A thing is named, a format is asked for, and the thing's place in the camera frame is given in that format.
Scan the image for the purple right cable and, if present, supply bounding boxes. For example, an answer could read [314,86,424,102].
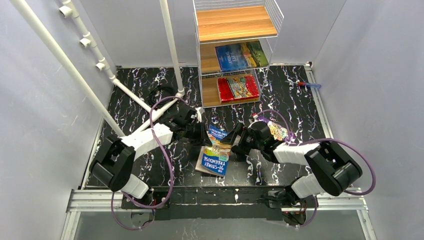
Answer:
[253,109,377,228]

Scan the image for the white wire wooden shelf rack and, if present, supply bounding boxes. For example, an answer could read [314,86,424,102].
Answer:
[193,0,285,108]

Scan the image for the purple cable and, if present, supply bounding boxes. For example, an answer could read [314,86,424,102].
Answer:
[110,96,190,231]
[253,109,377,228]

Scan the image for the red treehouse book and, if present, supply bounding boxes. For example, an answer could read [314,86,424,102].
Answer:
[217,75,260,102]

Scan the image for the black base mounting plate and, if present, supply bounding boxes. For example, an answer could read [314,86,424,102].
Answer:
[120,185,319,226]

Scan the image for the Animal Farm book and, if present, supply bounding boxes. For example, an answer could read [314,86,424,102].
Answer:
[215,40,269,72]

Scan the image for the purple 52-storey treehouse book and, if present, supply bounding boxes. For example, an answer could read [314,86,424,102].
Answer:
[256,115,296,143]

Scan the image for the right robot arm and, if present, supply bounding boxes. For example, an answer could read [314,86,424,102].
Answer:
[221,120,363,203]

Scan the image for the aluminium rail frame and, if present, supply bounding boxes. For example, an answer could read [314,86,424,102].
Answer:
[61,62,377,240]

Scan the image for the blue red pen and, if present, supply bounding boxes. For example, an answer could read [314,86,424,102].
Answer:
[286,81,321,89]

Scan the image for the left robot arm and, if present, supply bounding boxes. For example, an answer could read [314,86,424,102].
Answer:
[89,105,212,199]

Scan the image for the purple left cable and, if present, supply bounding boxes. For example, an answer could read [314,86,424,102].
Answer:
[110,96,190,231]

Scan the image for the black coiled cable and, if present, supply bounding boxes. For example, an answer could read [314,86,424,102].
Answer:
[148,86,178,107]

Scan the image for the white pipe frame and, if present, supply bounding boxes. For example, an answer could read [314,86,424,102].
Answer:
[10,0,185,137]

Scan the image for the blue 91-storey treehouse book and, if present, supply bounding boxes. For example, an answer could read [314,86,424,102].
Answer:
[195,125,232,177]

